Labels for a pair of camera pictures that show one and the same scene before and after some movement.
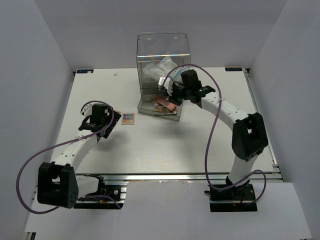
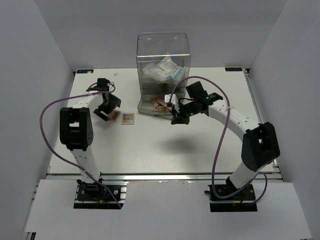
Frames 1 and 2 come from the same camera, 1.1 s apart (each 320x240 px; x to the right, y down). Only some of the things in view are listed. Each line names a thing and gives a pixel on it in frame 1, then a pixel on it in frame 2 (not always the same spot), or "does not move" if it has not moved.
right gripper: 171,98 to 179,118
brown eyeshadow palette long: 164,109 does not move
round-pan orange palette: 155,99 does not move
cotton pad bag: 154,71 does not move
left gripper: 117,116 to 114,102
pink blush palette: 163,101 does not move
